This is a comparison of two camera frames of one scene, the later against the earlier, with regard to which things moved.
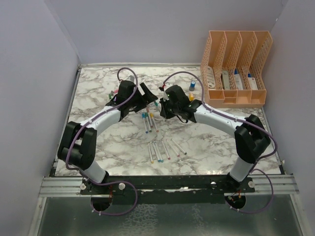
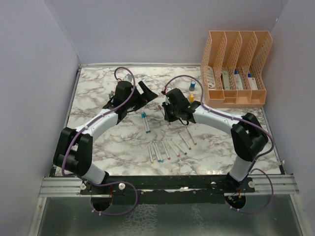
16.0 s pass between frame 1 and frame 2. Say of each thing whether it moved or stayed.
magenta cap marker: stayed
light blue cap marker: stayed
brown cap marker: moved
